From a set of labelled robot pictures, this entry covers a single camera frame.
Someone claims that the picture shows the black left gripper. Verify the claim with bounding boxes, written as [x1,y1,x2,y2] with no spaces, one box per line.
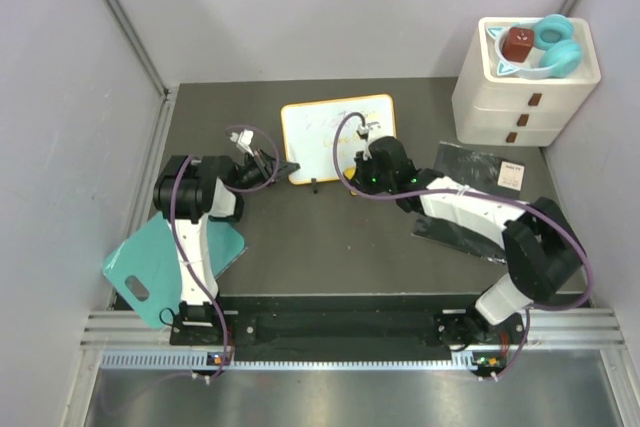
[232,147,299,194]

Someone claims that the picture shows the yellow black whiteboard eraser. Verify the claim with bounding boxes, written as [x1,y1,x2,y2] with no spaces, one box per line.
[344,167,357,196]

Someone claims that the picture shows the yellow framed whiteboard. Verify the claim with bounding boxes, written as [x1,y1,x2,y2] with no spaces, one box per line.
[281,94,396,185]

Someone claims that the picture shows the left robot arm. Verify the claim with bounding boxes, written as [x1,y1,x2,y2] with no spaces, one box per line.
[153,149,300,344]

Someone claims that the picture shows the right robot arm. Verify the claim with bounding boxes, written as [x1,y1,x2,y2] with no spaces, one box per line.
[349,133,583,343]

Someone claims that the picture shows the black sheet with white label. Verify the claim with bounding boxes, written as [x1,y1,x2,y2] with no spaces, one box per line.
[433,142,525,199]

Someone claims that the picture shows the teal cutting board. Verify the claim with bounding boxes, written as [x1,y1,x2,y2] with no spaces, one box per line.
[103,213,245,329]

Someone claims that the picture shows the white three-drawer organizer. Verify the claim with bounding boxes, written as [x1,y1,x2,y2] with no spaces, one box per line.
[452,17,601,147]

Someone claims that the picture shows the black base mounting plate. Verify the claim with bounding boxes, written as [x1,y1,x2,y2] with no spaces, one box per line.
[169,295,531,362]

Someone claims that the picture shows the brown cube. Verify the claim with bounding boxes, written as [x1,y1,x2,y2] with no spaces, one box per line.
[501,27,535,63]

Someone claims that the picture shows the teal white cat-ear headphones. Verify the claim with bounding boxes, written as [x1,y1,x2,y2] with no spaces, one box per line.
[485,14,583,80]

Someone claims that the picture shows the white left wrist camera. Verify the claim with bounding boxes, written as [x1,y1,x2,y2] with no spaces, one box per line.
[229,129,254,157]

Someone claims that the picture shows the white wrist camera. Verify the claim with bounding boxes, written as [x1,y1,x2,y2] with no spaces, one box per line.
[357,122,385,160]
[229,129,254,157]

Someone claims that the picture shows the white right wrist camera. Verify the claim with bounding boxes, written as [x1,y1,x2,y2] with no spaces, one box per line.
[357,122,385,160]

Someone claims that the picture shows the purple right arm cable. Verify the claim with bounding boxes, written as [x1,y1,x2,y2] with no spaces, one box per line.
[331,111,594,383]

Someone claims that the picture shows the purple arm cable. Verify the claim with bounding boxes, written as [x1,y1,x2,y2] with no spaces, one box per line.
[167,125,280,383]
[331,111,594,383]

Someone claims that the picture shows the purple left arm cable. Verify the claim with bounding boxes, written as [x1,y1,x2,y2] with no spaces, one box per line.
[167,125,280,383]

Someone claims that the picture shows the grey slotted cable duct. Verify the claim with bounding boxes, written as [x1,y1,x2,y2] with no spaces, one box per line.
[101,350,478,371]

